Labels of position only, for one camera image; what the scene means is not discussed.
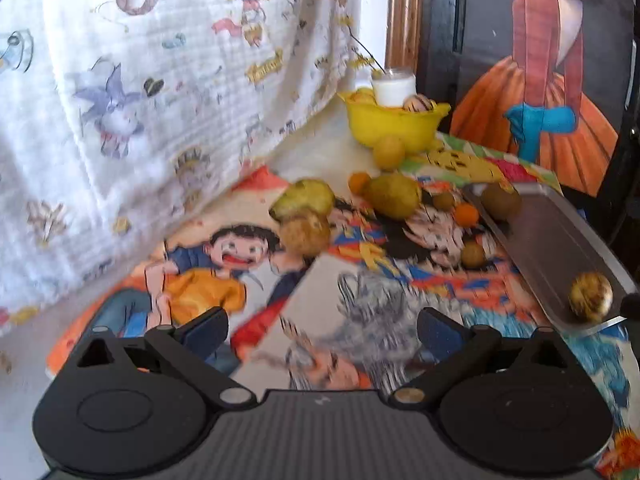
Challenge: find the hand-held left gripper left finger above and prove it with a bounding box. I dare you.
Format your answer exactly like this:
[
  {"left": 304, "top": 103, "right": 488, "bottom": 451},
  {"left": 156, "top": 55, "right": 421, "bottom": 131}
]
[{"left": 72, "top": 306, "right": 258, "bottom": 411}]

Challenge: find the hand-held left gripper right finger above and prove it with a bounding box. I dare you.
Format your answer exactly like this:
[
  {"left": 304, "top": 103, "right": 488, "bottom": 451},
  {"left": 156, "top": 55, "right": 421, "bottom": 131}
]
[{"left": 387, "top": 307, "right": 576, "bottom": 411}]

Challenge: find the metal tray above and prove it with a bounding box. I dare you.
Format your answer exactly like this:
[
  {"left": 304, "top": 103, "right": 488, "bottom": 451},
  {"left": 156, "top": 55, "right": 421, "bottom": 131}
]
[{"left": 460, "top": 182, "right": 640, "bottom": 336}]

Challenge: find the yellow-green mango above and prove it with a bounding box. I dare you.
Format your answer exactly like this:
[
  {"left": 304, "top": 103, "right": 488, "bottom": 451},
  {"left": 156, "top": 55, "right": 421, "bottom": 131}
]
[{"left": 362, "top": 172, "right": 423, "bottom": 221}]

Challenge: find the cartoon printed table mat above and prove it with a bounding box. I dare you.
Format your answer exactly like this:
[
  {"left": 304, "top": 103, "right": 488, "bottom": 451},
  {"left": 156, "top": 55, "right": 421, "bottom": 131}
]
[{"left": 45, "top": 132, "right": 640, "bottom": 480}]

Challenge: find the brown kiwi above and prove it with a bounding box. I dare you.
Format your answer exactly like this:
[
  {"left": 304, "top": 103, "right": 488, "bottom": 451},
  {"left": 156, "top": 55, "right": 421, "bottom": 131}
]
[{"left": 481, "top": 182, "right": 523, "bottom": 222}]

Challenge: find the yellow plastic bowl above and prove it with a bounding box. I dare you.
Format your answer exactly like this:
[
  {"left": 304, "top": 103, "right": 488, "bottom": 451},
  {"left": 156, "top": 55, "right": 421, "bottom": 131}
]
[{"left": 339, "top": 89, "right": 452, "bottom": 155}]

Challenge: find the thin dry twig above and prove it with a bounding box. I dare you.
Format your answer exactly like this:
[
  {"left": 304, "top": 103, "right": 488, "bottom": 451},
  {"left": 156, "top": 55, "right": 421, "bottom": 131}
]
[{"left": 345, "top": 20, "right": 388, "bottom": 78}]

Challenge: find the wall poster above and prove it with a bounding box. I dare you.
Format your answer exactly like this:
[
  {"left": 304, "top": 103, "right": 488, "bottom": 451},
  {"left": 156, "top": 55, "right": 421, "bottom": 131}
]
[{"left": 447, "top": 0, "right": 636, "bottom": 198}]

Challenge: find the brown wooden frame post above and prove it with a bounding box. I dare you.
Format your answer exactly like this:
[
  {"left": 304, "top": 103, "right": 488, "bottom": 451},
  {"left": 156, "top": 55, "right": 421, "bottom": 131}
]
[{"left": 385, "top": 0, "right": 423, "bottom": 73}]

